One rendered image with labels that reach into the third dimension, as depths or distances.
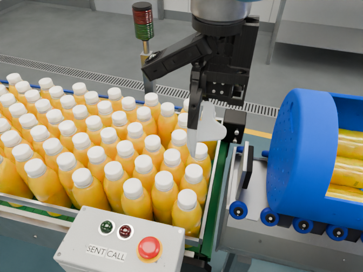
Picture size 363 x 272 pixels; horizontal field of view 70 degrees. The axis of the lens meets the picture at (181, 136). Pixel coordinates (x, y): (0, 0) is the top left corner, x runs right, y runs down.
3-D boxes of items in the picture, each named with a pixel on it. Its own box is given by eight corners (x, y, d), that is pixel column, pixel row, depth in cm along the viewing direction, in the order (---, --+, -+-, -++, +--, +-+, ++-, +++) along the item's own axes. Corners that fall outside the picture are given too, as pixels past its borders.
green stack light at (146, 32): (150, 41, 84) (149, 26, 81) (132, 39, 85) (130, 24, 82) (156, 33, 89) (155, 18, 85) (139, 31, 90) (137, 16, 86)
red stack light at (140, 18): (149, 25, 81) (148, 12, 78) (130, 24, 82) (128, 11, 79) (155, 18, 85) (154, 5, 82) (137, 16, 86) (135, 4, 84)
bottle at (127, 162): (125, 201, 72) (114, 163, 60) (120, 182, 76) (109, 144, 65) (148, 194, 74) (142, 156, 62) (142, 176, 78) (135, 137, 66)
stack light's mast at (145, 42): (152, 58, 89) (148, 8, 77) (135, 55, 90) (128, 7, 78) (158, 49, 93) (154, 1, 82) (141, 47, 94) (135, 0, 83)
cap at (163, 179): (152, 185, 56) (151, 181, 55) (160, 172, 59) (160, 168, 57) (168, 192, 55) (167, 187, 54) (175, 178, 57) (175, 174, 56)
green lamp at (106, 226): (109, 235, 45) (108, 232, 44) (98, 232, 45) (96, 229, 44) (115, 223, 46) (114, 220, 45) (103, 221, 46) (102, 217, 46)
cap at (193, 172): (205, 178, 57) (206, 174, 56) (189, 184, 56) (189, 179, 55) (197, 166, 60) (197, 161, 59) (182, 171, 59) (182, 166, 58)
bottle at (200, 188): (208, 217, 68) (214, 181, 57) (185, 226, 67) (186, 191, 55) (197, 197, 73) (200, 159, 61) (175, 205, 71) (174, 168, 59)
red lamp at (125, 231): (129, 239, 44) (128, 237, 43) (116, 237, 44) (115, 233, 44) (133, 228, 46) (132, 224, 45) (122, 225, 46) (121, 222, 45)
